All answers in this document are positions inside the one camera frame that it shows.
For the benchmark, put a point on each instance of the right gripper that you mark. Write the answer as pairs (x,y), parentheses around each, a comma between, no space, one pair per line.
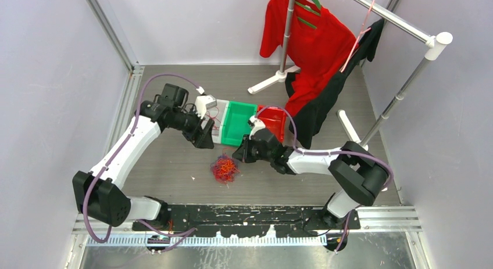
(240,154)

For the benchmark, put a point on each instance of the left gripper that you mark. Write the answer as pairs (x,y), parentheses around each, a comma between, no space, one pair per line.
(204,140)

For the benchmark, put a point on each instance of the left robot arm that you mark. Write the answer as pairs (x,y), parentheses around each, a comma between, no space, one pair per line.
(98,192)

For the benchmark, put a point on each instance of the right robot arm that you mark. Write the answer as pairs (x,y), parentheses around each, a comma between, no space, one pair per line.
(360,175)

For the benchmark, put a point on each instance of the white plastic bin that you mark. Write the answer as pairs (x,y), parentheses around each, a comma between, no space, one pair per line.
(218,114)

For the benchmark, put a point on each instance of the green plastic bin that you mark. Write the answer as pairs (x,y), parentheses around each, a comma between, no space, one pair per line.
(235,124)

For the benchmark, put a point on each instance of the red plastic bin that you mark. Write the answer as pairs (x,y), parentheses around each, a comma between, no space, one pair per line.
(274,120)

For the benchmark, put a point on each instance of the black shirt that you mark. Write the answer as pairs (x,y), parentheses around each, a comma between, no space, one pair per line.
(327,98)

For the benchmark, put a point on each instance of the red shirt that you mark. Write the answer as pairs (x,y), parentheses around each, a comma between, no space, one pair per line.
(318,44)

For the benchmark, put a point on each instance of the pink hanger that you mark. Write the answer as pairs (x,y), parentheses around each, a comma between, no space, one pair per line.
(363,30)

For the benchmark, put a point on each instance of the green hanger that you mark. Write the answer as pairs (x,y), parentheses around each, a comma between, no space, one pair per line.
(316,3)

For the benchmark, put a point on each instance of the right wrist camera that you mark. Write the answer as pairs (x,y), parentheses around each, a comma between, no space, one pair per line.
(255,124)

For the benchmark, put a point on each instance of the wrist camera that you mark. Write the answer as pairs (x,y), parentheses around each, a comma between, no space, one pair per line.
(255,124)
(203,103)

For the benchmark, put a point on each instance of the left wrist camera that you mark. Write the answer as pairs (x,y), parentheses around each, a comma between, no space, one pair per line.
(203,103)

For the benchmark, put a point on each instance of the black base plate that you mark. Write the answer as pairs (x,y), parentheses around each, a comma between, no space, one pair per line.
(251,222)

